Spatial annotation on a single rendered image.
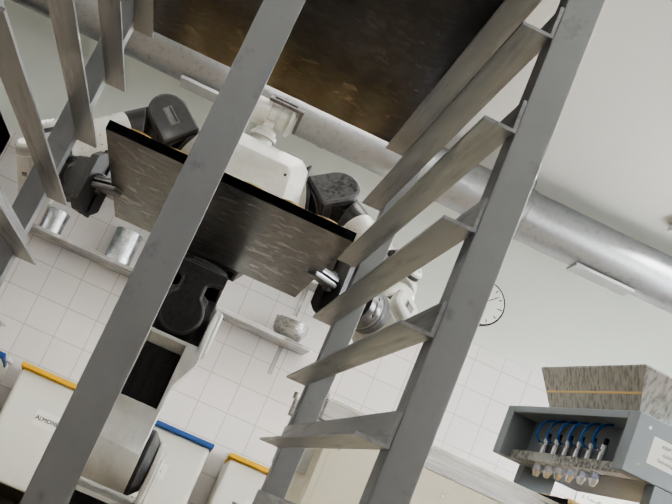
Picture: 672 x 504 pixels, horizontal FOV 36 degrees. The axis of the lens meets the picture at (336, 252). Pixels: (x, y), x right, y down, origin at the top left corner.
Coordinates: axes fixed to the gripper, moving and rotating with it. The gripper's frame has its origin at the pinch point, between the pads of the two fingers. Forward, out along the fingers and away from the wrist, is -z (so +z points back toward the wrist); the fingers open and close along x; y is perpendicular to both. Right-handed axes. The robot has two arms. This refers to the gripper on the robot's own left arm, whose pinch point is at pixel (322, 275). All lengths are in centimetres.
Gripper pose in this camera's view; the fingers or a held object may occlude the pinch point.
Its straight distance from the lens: 183.0
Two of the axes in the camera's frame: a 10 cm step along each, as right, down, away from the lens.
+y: 7.7, 1.6, -6.1
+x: 3.8, -8.9, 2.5
